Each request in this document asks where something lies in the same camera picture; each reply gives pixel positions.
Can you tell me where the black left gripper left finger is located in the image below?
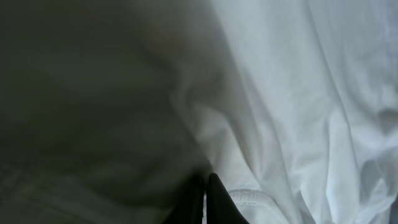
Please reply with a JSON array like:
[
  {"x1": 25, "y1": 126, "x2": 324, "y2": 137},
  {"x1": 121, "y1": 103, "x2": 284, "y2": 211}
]
[{"x1": 162, "y1": 175, "x2": 205, "y2": 224}]

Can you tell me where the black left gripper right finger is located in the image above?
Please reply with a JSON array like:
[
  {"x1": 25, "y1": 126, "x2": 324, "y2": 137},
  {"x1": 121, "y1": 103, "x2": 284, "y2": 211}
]
[{"x1": 206, "y1": 173, "x2": 249, "y2": 224}]

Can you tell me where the white t-shirt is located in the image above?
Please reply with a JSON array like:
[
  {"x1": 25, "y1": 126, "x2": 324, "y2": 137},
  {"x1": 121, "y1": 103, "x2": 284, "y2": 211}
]
[{"x1": 1, "y1": 1, "x2": 397, "y2": 223}]

